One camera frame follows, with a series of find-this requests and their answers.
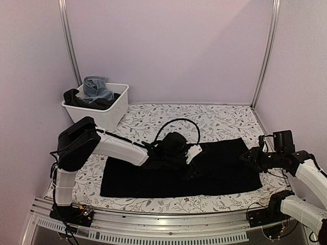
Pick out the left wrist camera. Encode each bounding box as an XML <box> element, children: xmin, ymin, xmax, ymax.
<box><xmin>162</xmin><ymin>132</ymin><xmax>188</xmax><ymax>155</ymax></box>

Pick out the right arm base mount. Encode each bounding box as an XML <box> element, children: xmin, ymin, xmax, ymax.
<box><xmin>246</xmin><ymin>190</ymin><xmax>294</xmax><ymax>228</ymax></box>

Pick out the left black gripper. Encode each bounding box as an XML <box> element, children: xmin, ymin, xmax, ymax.
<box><xmin>164</xmin><ymin>154</ymin><xmax>206</xmax><ymax>181</ymax></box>

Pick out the aluminium frame post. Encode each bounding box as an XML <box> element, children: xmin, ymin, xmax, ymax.
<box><xmin>251</xmin><ymin>0</ymin><xmax>281</xmax><ymax>110</ymax></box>
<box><xmin>58</xmin><ymin>0</ymin><xmax>83</xmax><ymax>87</ymax></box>

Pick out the right aluminium frame post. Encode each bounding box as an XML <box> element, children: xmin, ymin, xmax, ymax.
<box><xmin>251</xmin><ymin>0</ymin><xmax>281</xmax><ymax>110</ymax></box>

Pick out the dark garment in bin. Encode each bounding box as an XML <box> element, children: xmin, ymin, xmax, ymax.
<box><xmin>63</xmin><ymin>89</ymin><xmax>121</xmax><ymax>110</ymax></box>

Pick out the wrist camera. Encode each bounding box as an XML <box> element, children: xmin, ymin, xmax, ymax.
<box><xmin>273</xmin><ymin>130</ymin><xmax>295</xmax><ymax>154</ymax></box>
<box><xmin>162</xmin><ymin>132</ymin><xmax>188</xmax><ymax>155</ymax></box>

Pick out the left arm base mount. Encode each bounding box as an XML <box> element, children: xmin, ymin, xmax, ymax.
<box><xmin>50</xmin><ymin>204</ymin><xmax>94</xmax><ymax>227</ymax></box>

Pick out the black t-shirt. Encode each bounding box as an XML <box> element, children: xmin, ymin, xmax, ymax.
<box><xmin>100</xmin><ymin>138</ymin><xmax>263</xmax><ymax>198</ymax></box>

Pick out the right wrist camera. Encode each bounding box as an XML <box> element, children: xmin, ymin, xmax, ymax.
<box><xmin>273</xmin><ymin>130</ymin><xmax>295</xmax><ymax>154</ymax></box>

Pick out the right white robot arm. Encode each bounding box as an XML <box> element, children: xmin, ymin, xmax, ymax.
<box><xmin>240</xmin><ymin>147</ymin><xmax>326</xmax><ymax>243</ymax></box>

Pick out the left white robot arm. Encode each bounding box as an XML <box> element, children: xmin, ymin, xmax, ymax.
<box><xmin>50</xmin><ymin>116</ymin><xmax>203</xmax><ymax>222</ymax></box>

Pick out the left aluminium frame post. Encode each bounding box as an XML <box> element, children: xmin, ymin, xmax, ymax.
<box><xmin>58</xmin><ymin>0</ymin><xmax>83</xmax><ymax>87</ymax></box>

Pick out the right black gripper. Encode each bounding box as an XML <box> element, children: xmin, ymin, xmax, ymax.
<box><xmin>240</xmin><ymin>146</ymin><xmax>284</xmax><ymax>174</ymax></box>

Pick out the front aluminium rail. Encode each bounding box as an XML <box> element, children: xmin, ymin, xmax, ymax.
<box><xmin>21</xmin><ymin>196</ymin><xmax>322</xmax><ymax>245</ymax></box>

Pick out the blue denim garment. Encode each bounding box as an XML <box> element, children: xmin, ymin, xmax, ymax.
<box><xmin>83</xmin><ymin>76</ymin><xmax>114</xmax><ymax>104</ymax></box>

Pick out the white plastic laundry bin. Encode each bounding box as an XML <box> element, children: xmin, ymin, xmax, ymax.
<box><xmin>61</xmin><ymin>83</ymin><xmax>129</xmax><ymax>130</ymax></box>

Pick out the floral patterned table mat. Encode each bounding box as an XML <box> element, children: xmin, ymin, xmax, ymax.
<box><xmin>72</xmin><ymin>104</ymin><xmax>290</xmax><ymax>214</ymax></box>

